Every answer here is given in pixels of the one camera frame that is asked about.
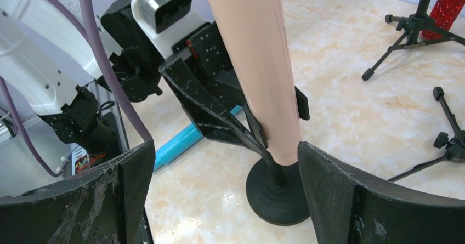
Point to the red glitter microphone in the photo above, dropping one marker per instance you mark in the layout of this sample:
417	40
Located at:
439	21

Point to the round base mic stand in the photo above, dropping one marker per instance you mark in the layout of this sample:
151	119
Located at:
274	192

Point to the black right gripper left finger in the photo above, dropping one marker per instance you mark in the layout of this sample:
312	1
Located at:
46	214

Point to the black tripod mic stand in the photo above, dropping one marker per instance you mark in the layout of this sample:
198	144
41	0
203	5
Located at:
454	147

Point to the beige microphone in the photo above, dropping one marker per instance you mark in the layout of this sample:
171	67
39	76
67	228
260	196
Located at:
253	32

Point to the shock mount tripod stand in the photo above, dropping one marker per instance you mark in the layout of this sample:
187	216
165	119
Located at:
411	27

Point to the blue microphone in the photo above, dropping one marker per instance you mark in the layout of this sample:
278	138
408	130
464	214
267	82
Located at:
177	146

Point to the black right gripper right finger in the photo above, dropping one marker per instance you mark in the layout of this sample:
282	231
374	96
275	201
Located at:
349	205

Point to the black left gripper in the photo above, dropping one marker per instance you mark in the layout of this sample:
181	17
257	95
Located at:
200	75

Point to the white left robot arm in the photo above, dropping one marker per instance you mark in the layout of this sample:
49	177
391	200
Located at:
55	98

